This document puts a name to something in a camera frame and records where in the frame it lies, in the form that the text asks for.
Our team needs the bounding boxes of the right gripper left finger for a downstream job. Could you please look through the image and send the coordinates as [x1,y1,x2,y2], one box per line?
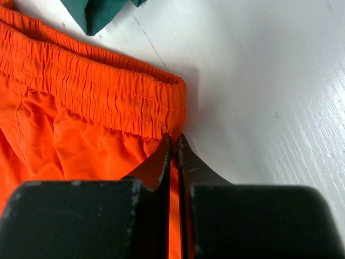
[1,135,171,258]

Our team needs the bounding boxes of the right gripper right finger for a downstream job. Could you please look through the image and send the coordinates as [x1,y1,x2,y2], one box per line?
[177,135,344,258]

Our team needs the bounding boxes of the orange shorts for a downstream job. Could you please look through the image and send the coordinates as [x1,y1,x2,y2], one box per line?
[0,5,196,259]

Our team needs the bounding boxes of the teal folded shorts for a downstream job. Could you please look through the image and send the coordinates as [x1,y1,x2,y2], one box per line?
[59,0,149,36]

